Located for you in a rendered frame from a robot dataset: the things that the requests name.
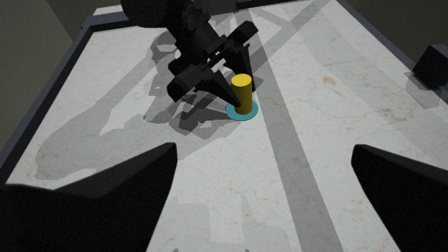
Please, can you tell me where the cyan circle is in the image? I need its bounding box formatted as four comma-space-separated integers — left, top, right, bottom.
225, 100, 258, 121

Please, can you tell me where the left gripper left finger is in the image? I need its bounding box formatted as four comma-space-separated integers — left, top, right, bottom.
0, 142, 178, 252

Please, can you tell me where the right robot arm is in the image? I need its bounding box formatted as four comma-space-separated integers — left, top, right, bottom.
120, 0, 198, 76

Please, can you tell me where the yellow tall cylinder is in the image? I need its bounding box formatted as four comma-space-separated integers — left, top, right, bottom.
231, 73, 253, 115

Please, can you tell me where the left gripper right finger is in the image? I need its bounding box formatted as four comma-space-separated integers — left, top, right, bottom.
351, 144, 448, 252

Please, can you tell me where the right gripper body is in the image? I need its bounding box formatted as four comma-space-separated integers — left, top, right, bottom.
167, 10, 259, 102

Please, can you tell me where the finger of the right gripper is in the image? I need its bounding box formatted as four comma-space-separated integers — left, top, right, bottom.
223, 43, 256, 92
193, 70, 241, 108

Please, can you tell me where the black table border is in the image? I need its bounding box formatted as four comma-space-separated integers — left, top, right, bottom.
0, 0, 448, 183

